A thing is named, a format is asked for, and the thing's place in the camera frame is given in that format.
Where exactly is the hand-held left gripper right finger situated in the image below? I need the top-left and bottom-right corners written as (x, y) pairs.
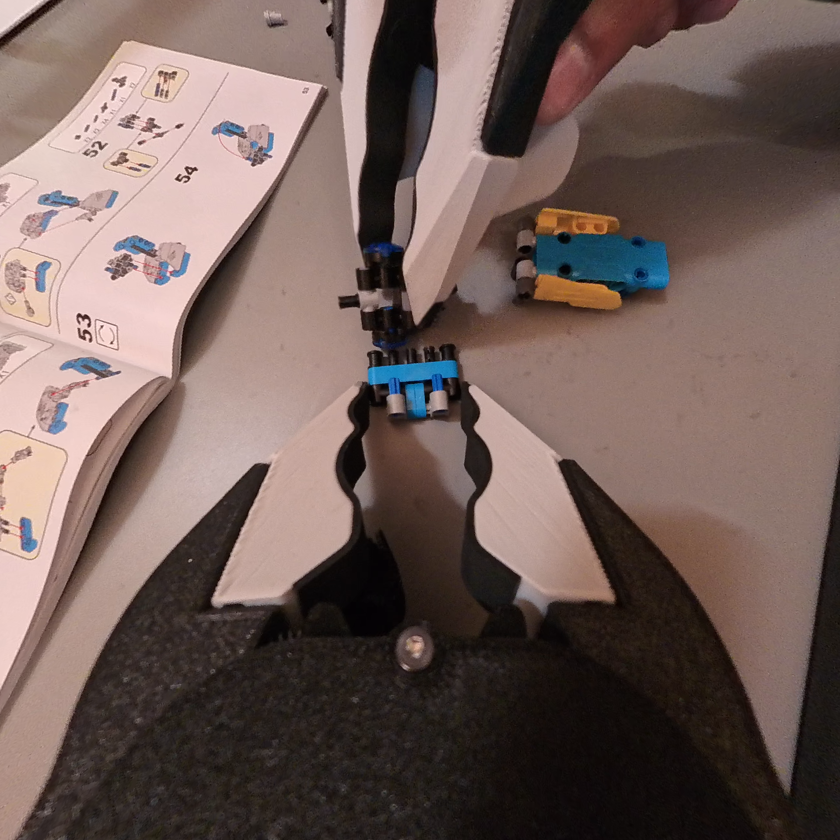
top-left (462, 381), bottom-right (619, 609)

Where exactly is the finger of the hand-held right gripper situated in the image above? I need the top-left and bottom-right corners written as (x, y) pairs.
top-left (398, 0), bottom-right (586, 312)
top-left (336, 0), bottom-right (421, 259)

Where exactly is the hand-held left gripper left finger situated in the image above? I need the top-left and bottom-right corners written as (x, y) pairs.
top-left (210, 381), bottom-right (370, 609)

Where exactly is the black grey gear assembly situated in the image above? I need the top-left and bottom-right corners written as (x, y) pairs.
top-left (338, 241), bottom-right (418, 332)

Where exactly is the blue yellow brick assembly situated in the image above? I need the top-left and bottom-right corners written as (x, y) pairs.
top-left (515, 210), bottom-right (673, 309)

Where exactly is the blue beam with black pins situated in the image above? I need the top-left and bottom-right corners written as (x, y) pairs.
top-left (365, 344), bottom-right (460, 421)

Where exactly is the grey desk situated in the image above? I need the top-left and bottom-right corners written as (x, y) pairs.
top-left (0, 0), bottom-right (840, 788)

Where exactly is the person's right hand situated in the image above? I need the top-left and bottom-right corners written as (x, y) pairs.
top-left (539, 0), bottom-right (744, 126)

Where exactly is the open instruction booklet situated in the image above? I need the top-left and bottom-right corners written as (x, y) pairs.
top-left (0, 40), bottom-right (326, 710)

